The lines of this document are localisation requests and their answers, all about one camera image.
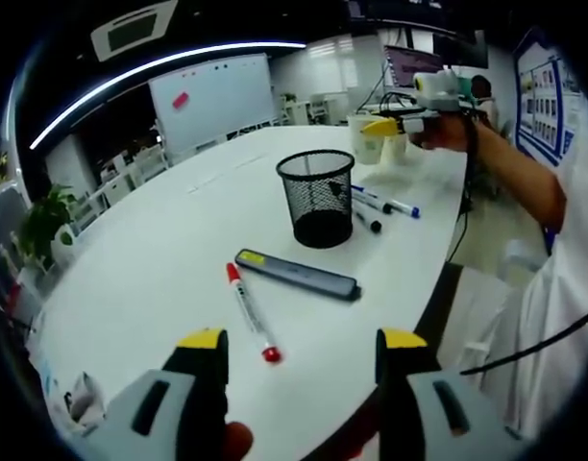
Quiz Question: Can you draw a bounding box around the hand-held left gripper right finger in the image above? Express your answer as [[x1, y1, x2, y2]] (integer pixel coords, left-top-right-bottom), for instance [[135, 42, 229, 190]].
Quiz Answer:
[[374, 328, 521, 461]]

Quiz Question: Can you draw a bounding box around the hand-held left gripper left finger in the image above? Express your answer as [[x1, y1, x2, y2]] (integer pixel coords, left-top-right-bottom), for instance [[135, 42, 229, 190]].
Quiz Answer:
[[80, 328, 231, 461]]

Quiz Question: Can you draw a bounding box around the white paper cup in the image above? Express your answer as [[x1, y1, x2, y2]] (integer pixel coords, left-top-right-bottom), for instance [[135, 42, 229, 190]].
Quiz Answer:
[[380, 132, 410, 167], [346, 112, 386, 166]]

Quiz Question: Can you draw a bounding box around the blue whiteboard marker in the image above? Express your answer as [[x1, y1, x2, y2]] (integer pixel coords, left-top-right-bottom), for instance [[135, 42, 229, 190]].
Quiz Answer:
[[350, 184, 422, 220]]

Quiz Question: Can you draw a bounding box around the black mesh pen holder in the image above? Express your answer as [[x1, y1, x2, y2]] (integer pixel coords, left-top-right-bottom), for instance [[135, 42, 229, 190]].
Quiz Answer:
[[275, 149, 356, 250]]

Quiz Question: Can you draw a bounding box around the red whiteboard marker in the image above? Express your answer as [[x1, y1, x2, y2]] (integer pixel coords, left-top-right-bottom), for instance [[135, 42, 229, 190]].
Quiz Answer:
[[225, 261, 283, 365]]

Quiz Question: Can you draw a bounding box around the large standing whiteboard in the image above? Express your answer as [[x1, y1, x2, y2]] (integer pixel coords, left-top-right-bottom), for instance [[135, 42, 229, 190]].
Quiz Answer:
[[147, 51, 280, 158]]

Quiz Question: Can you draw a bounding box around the person's right hand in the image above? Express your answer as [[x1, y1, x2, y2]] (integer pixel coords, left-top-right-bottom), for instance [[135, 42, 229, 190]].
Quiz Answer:
[[408, 114, 476, 154]]

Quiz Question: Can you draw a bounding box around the person's left hand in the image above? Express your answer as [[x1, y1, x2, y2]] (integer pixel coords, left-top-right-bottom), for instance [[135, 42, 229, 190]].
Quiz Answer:
[[225, 421, 256, 461]]

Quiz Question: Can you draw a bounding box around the green panel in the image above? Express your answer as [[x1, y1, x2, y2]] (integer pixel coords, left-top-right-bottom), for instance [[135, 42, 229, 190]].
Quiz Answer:
[[456, 76, 476, 105]]

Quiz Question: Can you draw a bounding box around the laptop with purple screen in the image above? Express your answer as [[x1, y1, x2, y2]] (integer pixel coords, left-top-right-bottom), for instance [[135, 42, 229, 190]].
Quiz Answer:
[[383, 45, 444, 90]]

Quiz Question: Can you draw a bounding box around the black monitor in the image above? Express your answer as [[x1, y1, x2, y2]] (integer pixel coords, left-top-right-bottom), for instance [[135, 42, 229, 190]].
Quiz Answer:
[[432, 28, 490, 68]]

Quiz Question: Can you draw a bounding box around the white office chair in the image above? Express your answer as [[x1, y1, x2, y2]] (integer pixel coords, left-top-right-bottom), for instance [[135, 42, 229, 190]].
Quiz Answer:
[[308, 93, 330, 124]]

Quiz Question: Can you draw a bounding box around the blue white packet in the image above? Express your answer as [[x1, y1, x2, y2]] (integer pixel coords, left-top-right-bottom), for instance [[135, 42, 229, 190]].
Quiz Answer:
[[37, 354, 58, 400]]

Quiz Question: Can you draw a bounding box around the curved ceiling light strip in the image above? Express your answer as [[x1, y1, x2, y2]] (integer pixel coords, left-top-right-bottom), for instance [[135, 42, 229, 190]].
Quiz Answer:
[[28, 40, 308, 151]]

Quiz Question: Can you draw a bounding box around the white chair armrest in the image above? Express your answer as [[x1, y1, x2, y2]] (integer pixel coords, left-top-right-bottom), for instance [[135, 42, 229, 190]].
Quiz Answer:
[[502, 238, 548, 275]]

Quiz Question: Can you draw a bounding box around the person's white clothing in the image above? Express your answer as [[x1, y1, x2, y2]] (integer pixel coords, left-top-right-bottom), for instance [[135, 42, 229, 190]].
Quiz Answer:
[[435, 138, 588, 438]]

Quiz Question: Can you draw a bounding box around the green potted plant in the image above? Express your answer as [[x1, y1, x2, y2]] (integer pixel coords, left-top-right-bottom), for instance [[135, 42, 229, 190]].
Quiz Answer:
[[14, 184, 82, 270]]

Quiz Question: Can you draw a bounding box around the ceiling air conditioner vent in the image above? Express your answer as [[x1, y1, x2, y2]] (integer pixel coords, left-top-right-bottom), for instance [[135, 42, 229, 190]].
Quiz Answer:
[[89, 0, 180, 63]]

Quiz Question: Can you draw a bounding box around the large dark wall screen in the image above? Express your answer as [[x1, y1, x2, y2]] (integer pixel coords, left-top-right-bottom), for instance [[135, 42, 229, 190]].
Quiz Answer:
[[346, 0, 463, 23]]

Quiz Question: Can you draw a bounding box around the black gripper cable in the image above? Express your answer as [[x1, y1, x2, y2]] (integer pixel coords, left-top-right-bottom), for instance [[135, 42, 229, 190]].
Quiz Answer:
[[459, 302, 588, 376], [445, 112, 482, 263]]

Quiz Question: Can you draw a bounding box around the blue white wall poster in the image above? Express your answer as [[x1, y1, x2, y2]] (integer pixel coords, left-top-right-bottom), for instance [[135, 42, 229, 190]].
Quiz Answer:
[[511, 26, 588, 169]]

